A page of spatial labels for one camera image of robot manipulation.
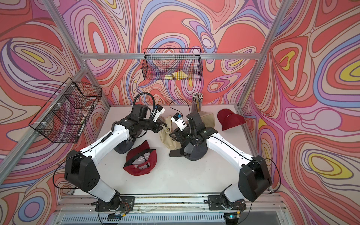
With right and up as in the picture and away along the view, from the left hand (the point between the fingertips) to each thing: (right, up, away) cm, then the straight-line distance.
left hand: (167, 125), depth 81 cm
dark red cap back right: (+44, +3, +24) cm, 50 cm away
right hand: (+4, -6, -1) cm, 7 cm away
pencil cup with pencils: (+20, +19, +20) cm, 34 cm away
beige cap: (-1, -8, +1) cm, 8 cm away
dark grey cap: (+15, -15, -2) cm, 22 cm away
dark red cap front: (-18, -23, +8) cm, 30 cm away
